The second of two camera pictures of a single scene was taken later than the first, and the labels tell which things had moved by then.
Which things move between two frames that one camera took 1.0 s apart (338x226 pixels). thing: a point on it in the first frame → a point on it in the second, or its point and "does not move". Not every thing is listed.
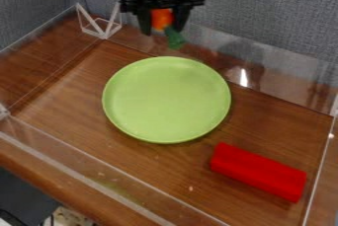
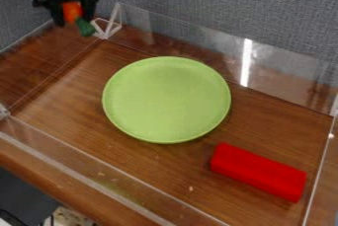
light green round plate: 167,100 does not move
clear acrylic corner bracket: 100,27 does not move
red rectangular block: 258,172 does not move
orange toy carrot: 163,19 → 72,13
